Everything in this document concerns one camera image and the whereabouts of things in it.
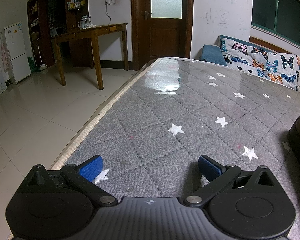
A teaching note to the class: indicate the blue sofa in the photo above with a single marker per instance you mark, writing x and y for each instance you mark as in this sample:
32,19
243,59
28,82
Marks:
211,52

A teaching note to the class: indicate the dark wooden shelf cabinet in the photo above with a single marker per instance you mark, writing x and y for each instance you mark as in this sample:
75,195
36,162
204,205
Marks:
72,12

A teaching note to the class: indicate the white refrigerator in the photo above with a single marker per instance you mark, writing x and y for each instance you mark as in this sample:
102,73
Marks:
15,50

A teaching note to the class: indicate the white broom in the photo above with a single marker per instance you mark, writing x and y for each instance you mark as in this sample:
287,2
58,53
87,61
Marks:
43,67

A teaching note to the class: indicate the green bin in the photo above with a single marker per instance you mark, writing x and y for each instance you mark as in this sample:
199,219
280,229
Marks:
31,65

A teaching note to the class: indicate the green-framed window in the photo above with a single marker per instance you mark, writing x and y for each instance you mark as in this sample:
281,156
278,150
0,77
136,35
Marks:
277,10

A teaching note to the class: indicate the wooden door with frosted glass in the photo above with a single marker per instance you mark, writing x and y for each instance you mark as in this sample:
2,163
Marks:
162,40

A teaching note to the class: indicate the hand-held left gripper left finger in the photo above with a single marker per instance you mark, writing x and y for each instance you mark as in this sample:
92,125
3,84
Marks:
91,168

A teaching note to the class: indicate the pink hanging cloth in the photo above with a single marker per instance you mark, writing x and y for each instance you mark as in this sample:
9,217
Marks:
5,57

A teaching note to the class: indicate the wooden desk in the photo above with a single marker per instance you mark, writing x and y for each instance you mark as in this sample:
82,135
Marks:
90,31

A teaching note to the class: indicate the butterfly print pillow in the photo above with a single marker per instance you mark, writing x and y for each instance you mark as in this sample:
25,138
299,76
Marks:
265,60

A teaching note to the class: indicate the glass jar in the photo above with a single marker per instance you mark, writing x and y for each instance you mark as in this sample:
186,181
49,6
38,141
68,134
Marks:
84,22

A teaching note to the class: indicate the white wall socket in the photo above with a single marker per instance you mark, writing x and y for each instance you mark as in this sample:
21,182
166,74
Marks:
109,2

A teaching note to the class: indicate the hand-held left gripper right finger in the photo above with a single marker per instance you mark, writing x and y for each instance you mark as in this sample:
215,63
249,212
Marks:
210,168

